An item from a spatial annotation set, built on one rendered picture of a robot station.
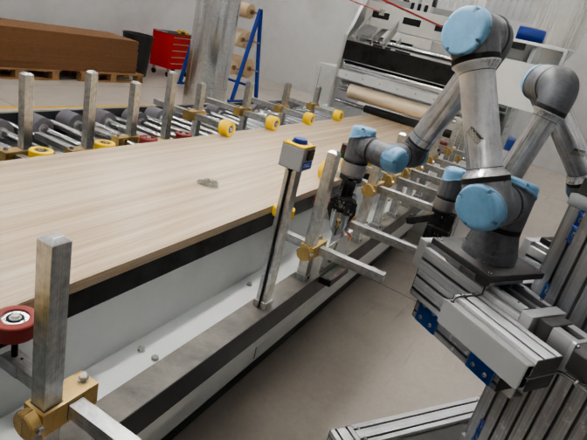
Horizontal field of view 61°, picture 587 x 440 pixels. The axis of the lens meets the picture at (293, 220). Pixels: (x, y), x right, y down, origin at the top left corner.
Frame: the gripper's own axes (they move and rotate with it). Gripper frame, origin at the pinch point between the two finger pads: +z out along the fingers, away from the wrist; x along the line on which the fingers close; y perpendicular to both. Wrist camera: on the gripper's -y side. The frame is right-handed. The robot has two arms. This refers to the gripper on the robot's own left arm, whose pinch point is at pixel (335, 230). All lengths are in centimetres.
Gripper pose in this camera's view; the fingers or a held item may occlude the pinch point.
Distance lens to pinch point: 163.2
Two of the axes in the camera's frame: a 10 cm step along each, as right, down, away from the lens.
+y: -1.4, 3.4, -9.3
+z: -2.2, 9.1, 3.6
